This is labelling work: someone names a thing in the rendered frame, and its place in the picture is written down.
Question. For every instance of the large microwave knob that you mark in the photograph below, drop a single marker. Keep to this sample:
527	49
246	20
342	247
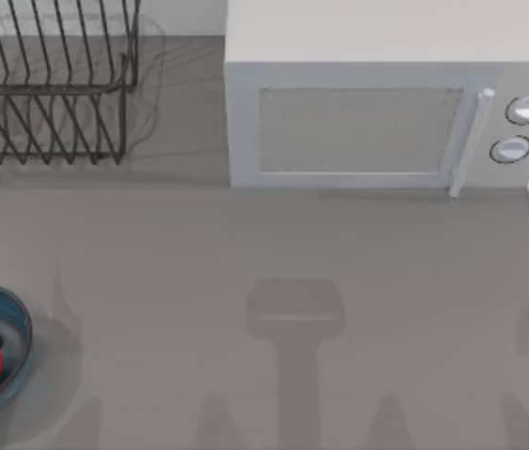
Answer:
527	109

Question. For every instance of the small microwave knob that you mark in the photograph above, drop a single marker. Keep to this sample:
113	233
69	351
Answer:
510	149

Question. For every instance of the pale microwave oven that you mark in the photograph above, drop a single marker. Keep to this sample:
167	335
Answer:
386	47

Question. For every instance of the microwave oven door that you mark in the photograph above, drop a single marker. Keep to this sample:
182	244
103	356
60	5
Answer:
358	131

